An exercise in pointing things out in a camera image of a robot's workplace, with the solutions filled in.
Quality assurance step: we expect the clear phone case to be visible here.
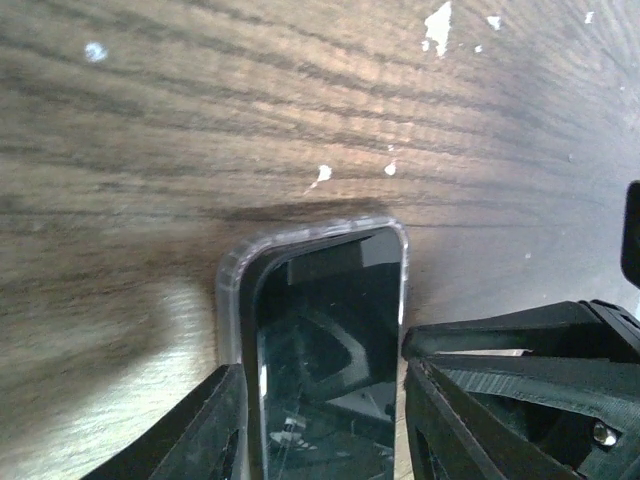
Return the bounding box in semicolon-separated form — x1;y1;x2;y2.
216;214;410;480

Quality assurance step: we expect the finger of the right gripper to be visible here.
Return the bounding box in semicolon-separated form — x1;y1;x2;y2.
402;300;639;360
620;180;640;289

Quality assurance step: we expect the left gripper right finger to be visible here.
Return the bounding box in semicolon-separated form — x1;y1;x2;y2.
405;357;639;479

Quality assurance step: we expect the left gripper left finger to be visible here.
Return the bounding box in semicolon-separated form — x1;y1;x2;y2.
85;364;248;480

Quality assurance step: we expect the black phone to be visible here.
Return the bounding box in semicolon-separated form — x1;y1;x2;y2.
249;225;404;480

